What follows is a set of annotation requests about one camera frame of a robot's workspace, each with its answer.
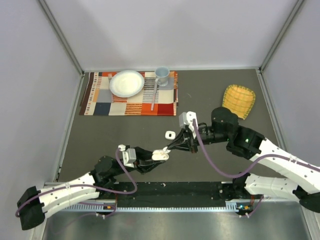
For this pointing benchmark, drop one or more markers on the pink plastic spoon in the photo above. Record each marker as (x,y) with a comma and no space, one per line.
(154,94)

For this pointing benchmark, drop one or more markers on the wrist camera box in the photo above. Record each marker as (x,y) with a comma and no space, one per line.
(128,155)
(186,120)

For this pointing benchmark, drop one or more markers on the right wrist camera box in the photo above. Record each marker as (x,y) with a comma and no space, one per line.
(186,120)

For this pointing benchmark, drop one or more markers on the white earbud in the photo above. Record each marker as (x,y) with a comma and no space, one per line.
(165,149)

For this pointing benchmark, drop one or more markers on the white round plate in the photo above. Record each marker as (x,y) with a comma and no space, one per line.
(127,83)

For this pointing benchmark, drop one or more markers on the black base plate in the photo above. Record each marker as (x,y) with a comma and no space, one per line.
(181,195)

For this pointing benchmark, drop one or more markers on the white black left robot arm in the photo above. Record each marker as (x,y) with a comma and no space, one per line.
(36,205)

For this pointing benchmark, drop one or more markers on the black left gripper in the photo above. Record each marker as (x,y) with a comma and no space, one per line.
(142,165)

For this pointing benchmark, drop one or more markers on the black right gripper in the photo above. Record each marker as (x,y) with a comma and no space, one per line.
(185,141)

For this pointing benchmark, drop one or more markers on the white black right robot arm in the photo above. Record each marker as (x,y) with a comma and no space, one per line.
(273,172)

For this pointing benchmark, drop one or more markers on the silver fork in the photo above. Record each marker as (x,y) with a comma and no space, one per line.
(110,76)

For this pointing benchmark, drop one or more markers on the light blue cup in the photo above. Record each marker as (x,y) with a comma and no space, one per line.
(162,76)

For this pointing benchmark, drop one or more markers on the yellow woven leaf dish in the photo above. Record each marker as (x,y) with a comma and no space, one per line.
(239,100)

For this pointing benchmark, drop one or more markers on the white earbud charging case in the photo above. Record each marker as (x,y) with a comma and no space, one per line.
(170,135)

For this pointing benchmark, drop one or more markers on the colourful patchwork placemat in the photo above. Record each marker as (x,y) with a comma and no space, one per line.
(98,100)

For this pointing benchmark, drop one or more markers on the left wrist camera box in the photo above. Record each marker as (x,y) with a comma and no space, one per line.
(128,155)

